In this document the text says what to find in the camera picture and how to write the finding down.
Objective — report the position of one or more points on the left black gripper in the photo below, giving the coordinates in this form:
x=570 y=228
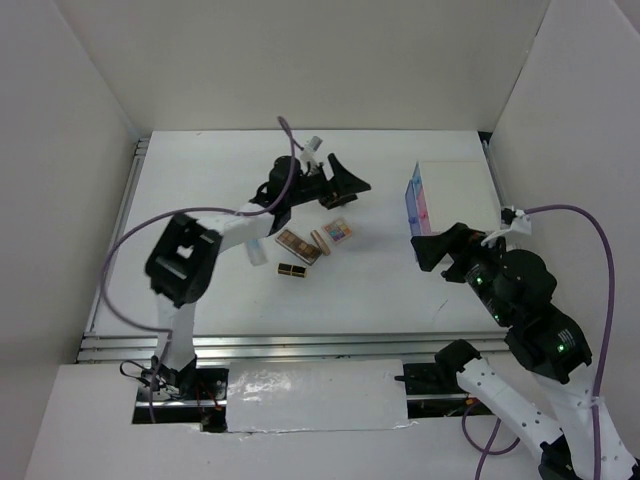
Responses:
x=343 y=179

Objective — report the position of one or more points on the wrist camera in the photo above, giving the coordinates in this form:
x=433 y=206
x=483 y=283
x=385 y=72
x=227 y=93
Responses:
x=513 y=220
x=308 y=152

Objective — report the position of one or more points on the colourful square eyeshadow palette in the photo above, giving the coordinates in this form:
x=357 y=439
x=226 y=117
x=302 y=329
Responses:
x=337 y=230

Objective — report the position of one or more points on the pink drawer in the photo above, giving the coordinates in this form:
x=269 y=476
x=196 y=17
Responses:
x=422 y=209

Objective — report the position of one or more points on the white cover plate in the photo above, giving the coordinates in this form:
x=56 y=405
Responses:
x=324 y=396

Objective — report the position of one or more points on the aluminium rail frame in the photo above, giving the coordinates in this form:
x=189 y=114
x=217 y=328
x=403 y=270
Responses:
x=367 y=298

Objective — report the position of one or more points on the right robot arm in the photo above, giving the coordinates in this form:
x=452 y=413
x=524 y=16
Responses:
x=580 y=440

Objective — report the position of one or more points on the brown long eyeshadow palette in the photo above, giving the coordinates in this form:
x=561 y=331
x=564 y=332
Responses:
x=294 y=244

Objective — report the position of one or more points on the clear bottle blue label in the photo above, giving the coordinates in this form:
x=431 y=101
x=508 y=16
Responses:
x=256 y=252

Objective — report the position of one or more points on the beige lipstick tube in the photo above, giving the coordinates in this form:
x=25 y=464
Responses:
x=321 y=244

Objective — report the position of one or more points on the blue drawer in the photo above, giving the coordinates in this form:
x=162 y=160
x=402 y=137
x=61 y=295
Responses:
x=412 y=196

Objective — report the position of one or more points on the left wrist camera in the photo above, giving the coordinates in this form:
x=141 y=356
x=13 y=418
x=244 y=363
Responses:
x=308 y=152

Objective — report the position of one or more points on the black gold lipstick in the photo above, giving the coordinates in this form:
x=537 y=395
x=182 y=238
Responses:
x=292 y=270

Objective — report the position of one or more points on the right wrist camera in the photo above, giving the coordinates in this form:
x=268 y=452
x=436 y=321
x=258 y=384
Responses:
x=513 y=220

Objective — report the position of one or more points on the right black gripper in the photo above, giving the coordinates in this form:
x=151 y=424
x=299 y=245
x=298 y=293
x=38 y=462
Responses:
x=455 y=251

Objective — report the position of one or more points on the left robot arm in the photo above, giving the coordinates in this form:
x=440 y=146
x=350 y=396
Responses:
x=181 y=265

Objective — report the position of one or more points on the white drawer cabinet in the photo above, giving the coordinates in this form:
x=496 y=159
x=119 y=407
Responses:
x=460 y=191

